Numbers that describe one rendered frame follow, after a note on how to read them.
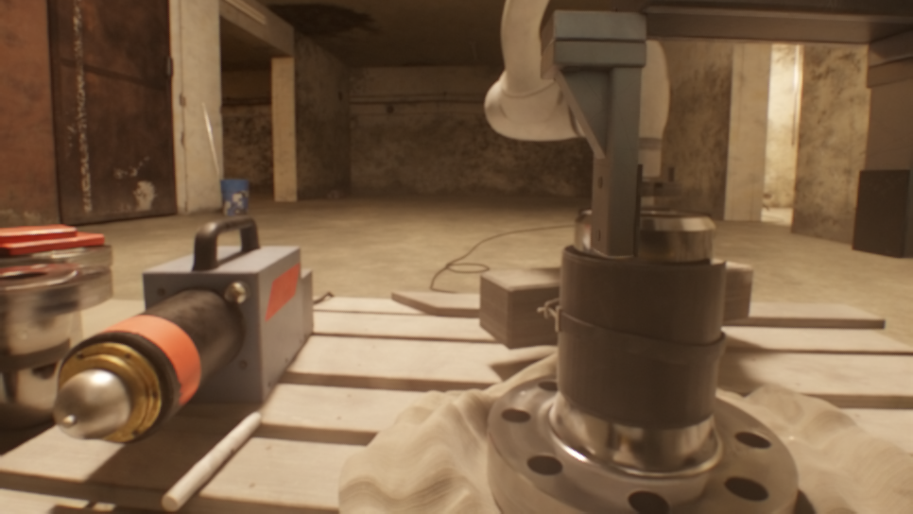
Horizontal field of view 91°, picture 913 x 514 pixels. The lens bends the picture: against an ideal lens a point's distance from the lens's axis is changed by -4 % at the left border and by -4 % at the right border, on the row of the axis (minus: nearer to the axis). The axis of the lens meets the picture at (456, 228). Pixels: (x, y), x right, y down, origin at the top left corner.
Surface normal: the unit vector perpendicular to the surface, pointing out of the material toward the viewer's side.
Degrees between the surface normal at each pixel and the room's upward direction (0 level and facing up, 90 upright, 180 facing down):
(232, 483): 0
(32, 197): 90
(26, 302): 90
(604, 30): 90
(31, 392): 90
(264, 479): 0
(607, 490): 0
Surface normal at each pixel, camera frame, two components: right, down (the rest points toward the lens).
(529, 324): 0.33, 0.11
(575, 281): -0.95, 0.03
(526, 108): -0.42, 0.71
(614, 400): -0.54, 0.08
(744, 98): -0.10, 0.11
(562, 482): 0.01, -0.99
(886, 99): -1.00, -0.01
